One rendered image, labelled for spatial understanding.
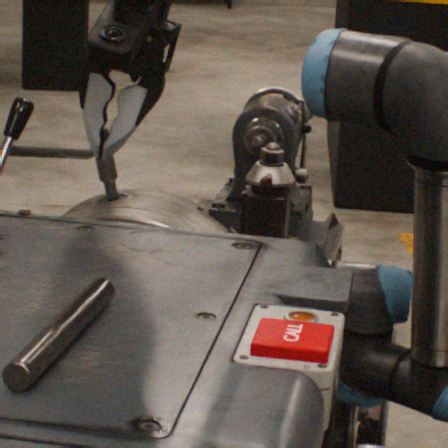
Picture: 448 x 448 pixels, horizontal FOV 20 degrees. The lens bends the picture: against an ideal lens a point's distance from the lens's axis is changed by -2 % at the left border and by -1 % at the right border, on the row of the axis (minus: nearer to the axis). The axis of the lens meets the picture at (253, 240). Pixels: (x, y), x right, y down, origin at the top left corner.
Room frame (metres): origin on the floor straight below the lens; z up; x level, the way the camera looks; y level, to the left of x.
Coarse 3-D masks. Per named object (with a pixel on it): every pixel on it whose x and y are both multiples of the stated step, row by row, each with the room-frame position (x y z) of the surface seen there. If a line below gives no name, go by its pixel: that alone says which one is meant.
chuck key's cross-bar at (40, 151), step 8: (16, 144) 1.18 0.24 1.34; (16, 152) 1.17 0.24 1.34; (24, 152) 1.19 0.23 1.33; (32, 152) 1.20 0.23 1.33; (40, 152) 1.22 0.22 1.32; (48, 152) 1.24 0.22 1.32; (56, 152) 1.26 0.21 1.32; (64, 152) 1.28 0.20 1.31; (72, 152) 1.30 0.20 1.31; (80, 152) 1.32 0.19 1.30; (88, 152) 1.34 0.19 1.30
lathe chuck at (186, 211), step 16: (128, 192) 1.42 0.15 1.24; (144, 192) 1.42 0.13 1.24; (160, 192) 1.42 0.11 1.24; (80, 208) 1.39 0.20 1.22; (96, 208) 1.36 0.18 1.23; (144, 208) 1.35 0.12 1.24; (160, 208) 1.36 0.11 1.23; (176, 208) 1.38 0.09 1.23; (192, 208) 1.40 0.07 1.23; (192, 224) 1.35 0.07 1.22; (208, 224) 1.38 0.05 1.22
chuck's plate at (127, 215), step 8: (104, 208) 1.35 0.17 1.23; (112, 208) 1.35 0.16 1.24; (120, 208) 1.34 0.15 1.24; (128, 208) 1.34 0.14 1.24; (72, 216) 1.35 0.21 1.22; (80, 216) 1.34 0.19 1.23; (88, 216) 1.32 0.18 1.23; (96, 216) 1.32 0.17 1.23; (104, 216) 1.32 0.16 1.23; (112, 216) 1.32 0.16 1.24; (120, 216) 1.32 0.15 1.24; (128, 216) 1.31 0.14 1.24; (136, 216) 1.32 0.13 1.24; (144, 216) 1.32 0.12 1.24; (152, 216) 1.33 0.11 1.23; (160, 216) 1.33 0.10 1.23; (144, 224) 1.31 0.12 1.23; (152, 224) 1.31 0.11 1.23; (160, 224) 1.31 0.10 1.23; (168, 224) 1.32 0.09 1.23; (176, 224) 1.33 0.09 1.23; (184, 224) 1.34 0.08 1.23
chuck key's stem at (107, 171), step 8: (104, 128) 1.39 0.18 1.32; (104, 136) 1.39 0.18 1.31; (96, 160) 1.39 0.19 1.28; (112, 160) 1.39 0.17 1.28; (104, 168) 1.39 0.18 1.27; (112, 168) 1.39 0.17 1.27; (104, 176) 1.39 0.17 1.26; (112, 176) 1.39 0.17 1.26; (104, 184) 1.39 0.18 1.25; (112, 184) 1.39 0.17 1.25; (112, 192) 1.39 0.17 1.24; (112, 200) 1.39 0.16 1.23
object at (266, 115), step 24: (264, 96) 2.62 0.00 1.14; (288, 96) 2.69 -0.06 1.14; (240, 120) 2.52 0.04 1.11; (264, 120) 2.50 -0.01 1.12; (288, 120) 2.51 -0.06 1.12; (240, 144) 2.51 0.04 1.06; (264, 144) 2.45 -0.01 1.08; (288, 144) 2.50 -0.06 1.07; (240, 168) 2.52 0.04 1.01; (240, 192) 2.53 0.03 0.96; (216, 216) 2.45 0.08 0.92
